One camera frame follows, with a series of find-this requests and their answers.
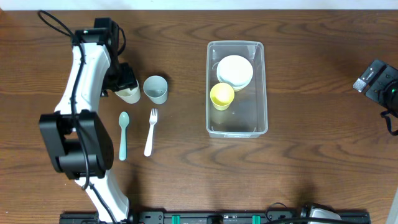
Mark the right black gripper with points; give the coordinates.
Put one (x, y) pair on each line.
(374, 80)

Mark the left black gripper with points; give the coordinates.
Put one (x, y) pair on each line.
(126, 78)

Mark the white plastic cup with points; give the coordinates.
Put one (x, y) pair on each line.
(130, 95)

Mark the yellow plastic cup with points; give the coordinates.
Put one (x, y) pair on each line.
(221, 96)

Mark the white plastic bowl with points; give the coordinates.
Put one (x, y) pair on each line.
(235, 70)

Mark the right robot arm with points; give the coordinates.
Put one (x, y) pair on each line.
(319, 214)

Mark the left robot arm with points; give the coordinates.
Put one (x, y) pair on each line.
(77, 142)

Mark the clear plastic container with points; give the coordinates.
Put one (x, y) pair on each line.
(247, 115)

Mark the grey plastic cup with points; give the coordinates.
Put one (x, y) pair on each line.
(156, 88)

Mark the mint green plastic spoon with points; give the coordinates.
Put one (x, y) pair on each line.
(123, 122)

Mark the white plastic fork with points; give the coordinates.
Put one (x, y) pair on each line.
(152, 121)

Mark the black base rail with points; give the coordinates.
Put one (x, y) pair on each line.
(158, 217)

